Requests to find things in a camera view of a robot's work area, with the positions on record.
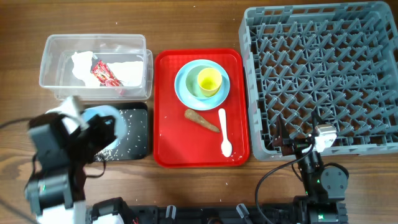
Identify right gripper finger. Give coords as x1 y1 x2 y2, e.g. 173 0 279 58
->
272 114 292 146
311 110 325 136

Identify small light blue bowl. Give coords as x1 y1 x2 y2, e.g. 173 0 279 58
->
82 105 127 150

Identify rice and food leftovers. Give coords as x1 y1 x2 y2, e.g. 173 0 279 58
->
96 108 148 161

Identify white tissue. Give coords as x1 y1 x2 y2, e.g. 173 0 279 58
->
72 51 101 88
107 61 144 86

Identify red strawberry cake wrapper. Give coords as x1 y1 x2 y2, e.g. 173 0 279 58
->
90 59 124 95

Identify brown carrot-shaped food scrap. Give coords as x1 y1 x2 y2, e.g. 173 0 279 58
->
184 109 220 133

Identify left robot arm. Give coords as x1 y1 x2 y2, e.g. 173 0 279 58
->
24 96 139 223

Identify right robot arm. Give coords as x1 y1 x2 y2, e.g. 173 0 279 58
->
272 112 349 223

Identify grey dishwasher rack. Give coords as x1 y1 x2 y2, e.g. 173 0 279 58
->
239 1 397 161

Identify white plastic spoon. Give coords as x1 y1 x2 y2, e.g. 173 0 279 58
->
218 108 233 157

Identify black plastic tray bin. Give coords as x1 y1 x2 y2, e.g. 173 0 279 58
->
83 102 149 162

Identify clear plastic bin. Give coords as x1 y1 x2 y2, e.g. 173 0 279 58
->
39 34 154 101

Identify yellow plastic cup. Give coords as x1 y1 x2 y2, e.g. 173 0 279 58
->
197 67 223 97

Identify red plastic tray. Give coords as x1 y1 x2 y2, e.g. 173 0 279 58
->
153 49 250 168

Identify light blue plate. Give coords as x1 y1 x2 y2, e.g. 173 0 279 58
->
174 59 231 111

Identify light green bowl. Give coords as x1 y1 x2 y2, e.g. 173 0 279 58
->
185 65 213 98

